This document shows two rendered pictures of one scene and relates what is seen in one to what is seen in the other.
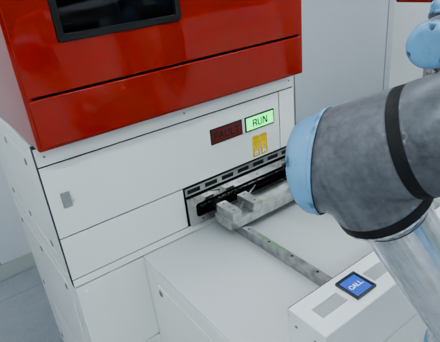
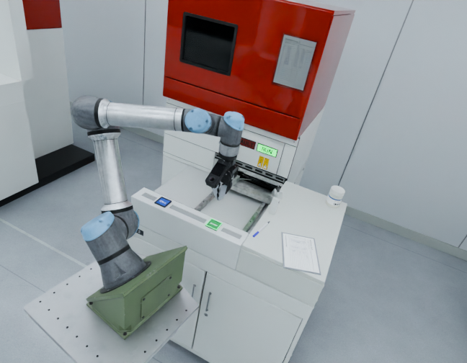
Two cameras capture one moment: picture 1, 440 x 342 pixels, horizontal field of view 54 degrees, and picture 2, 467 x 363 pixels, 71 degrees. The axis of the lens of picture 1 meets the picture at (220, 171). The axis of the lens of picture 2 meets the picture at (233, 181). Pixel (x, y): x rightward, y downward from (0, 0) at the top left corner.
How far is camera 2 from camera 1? 140 cm
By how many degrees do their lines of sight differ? 46
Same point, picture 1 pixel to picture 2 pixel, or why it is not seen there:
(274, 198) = (244, 189)
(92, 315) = (164, 170)
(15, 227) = not seen: hidden behind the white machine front
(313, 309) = (145, 193)
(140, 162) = not seen: hidden behind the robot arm
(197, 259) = (194, 179)
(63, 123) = (172, 90)
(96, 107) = (184, 91)
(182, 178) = (216, 147)
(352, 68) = not seen: outside the picture
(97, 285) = (169, 160)
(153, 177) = (204, 137)
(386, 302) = (162, 216)
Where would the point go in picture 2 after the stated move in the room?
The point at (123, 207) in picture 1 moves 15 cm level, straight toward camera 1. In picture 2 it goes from (188, 139) to (168, 144)
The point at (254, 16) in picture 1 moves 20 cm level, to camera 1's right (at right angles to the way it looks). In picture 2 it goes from (270, 93) to (297, 109)
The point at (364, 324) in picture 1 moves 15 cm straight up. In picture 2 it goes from (150, 212) to (151, 184)
